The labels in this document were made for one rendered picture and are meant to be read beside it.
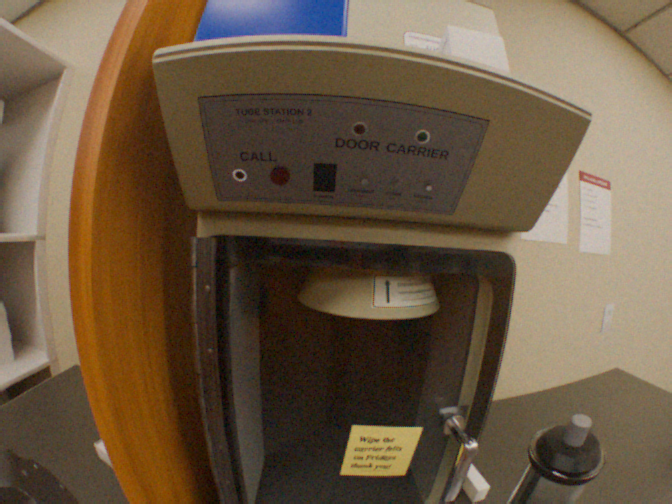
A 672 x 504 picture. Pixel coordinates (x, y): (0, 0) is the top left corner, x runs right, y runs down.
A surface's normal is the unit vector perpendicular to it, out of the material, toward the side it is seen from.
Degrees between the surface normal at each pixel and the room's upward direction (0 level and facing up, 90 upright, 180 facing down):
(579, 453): 0
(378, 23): 90
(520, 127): 135
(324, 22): 90
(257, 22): 90
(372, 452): 90
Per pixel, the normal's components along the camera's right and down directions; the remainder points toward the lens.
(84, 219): 0.05, 0.06
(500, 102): 0.00, 0.74
